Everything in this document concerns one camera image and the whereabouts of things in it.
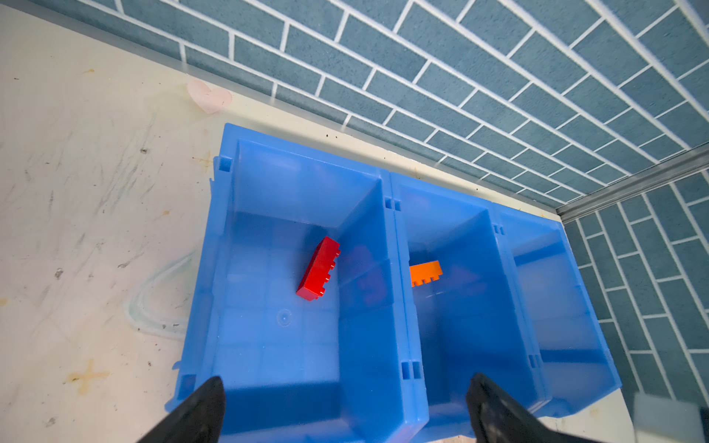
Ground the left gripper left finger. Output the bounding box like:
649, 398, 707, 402
138, 377, 226, 443

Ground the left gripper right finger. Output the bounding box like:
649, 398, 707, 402
465, 373, 591, 443

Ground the orange lego brick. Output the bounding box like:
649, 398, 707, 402
409, 260, 443, 287

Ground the blue three-compartment bin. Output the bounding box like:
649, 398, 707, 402
167, 125, 621, 442

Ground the red lego brick large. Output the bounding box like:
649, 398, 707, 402
297, 237, 341, 301

